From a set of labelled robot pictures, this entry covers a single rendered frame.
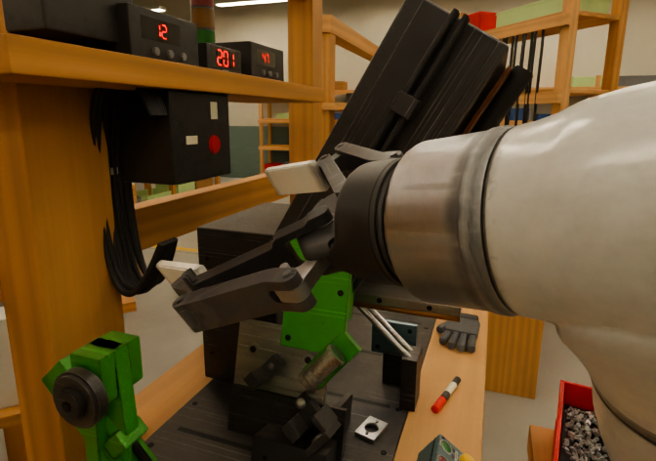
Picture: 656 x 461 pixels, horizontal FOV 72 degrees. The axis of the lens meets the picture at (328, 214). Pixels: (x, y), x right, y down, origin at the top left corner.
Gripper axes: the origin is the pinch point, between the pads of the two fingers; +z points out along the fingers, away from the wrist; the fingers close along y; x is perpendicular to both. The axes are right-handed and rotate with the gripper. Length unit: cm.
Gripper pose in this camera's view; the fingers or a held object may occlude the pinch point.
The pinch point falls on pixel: (232, 224)
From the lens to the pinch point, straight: 41.1
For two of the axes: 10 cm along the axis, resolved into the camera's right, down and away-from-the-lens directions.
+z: -6.9, 0.2, 7.3
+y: 5.6, -6.1, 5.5
